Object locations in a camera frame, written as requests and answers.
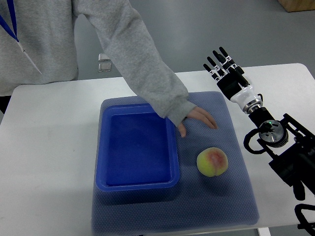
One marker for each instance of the person's bare hand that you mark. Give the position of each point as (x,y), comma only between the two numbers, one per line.
(201,115)

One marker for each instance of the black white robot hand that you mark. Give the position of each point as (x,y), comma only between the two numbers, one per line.
(232,82)

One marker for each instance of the yellow red peach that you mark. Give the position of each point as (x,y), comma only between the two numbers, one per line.
(212,162)

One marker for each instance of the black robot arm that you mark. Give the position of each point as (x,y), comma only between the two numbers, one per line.
(291,147)

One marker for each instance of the grey sweatshirt forearm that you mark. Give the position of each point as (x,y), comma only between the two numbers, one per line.
(127,42)

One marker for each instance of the upper floor socket plate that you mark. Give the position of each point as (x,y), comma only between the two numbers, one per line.
(103,57)

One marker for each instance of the blue plastic tray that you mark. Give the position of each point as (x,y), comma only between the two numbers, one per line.
(137,150)

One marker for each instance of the blue textured mat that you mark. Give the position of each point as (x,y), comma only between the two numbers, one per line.
(196,201)

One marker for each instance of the wooden box corner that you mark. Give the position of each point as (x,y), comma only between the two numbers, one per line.
(297,5)

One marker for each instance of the grey sweatshirt torso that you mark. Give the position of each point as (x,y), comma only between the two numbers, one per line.
(44,51)

